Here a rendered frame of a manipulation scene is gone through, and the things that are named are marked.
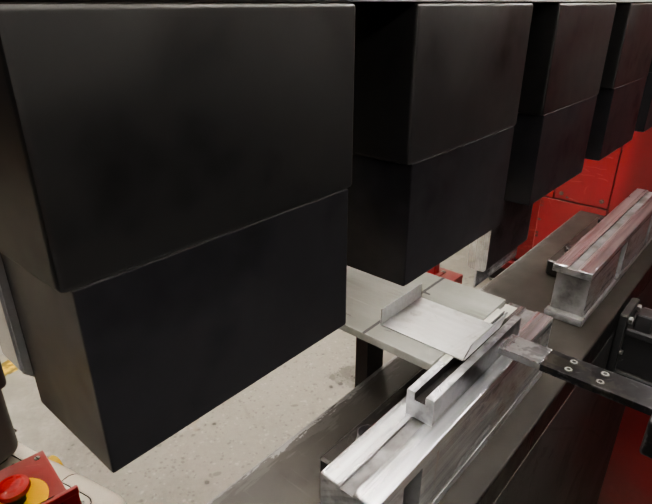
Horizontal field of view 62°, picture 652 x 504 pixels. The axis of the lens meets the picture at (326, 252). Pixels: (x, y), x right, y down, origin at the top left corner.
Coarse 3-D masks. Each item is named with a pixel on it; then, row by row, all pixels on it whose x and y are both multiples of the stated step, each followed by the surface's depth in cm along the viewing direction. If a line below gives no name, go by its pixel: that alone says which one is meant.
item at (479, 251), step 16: (512, 208) 54; (528, 208) 57; (512, 224) 55; (528, 224) 59; (480, 240) 52; (496, 240) 53; (512, 240) 56; (480, 256) 53; (496, 256) 54; (512, 256) 60; (480, 272) 54
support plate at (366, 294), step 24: (360, 288) 71; (384, 288) 71; (408, 288) 71; (432, 288) 71; (456, 288) 71; (360, 312) 65; (480, 312) 65; (360, 336) 62; (384, 336) 61; (408, 360) 58; (432, 360) 57
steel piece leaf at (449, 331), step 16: (416, 288) 67; (400, 304) 65; (416, 304) 67; (432, 304) 67; (384, 320) 63; (400, 320) 63; (416, 320) 63; (432, 320) 63; (448, 320) 63; (464, 320) 63; (480, 320) 63; (416, 336) 60; (432, 336) 60; (448, 336) 60; (464, 336) 60; (448, 352) 57; (464, 352) 57
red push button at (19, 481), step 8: (8, 480) 66; (16, 480) 66; (24, 480) 66; (0, 488) 65; (8, 488) 65; (16, 488) 65; (24, 488) 65; (0, 496) 64; (8, 496) 64; (16, 496) 64; (24, 496) 67
